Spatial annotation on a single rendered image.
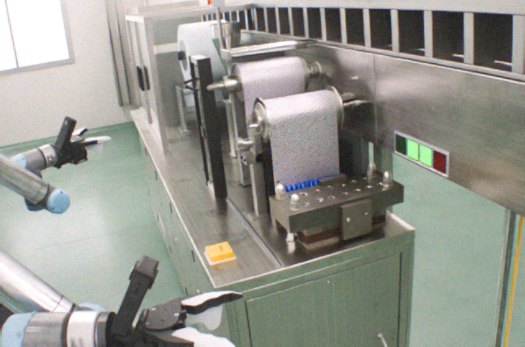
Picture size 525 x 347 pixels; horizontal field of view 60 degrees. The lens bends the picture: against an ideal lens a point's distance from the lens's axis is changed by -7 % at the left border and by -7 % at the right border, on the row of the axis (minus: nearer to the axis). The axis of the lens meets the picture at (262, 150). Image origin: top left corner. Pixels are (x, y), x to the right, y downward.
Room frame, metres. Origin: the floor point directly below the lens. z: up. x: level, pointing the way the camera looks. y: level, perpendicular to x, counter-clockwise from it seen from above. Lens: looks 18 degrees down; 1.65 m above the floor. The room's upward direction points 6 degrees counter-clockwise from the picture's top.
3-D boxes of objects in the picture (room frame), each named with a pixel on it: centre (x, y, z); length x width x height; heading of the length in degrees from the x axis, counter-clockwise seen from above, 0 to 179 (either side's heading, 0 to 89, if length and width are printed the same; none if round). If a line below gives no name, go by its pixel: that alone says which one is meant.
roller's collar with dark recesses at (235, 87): (1.75, 0.09, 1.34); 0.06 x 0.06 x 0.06; 18
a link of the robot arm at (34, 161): (1.42, 0.76, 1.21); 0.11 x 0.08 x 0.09; 141
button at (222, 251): (1.30, 0.16, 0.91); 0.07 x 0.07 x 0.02; 18
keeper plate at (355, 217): (1.32, -0.26, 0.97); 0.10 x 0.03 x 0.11; 108
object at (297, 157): (1.50, -0.14, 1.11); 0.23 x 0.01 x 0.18; 108
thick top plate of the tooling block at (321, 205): (1.40, -0.22, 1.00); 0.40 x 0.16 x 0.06; 108
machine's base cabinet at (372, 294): (2.43, 0.23, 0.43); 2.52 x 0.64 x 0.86; 18
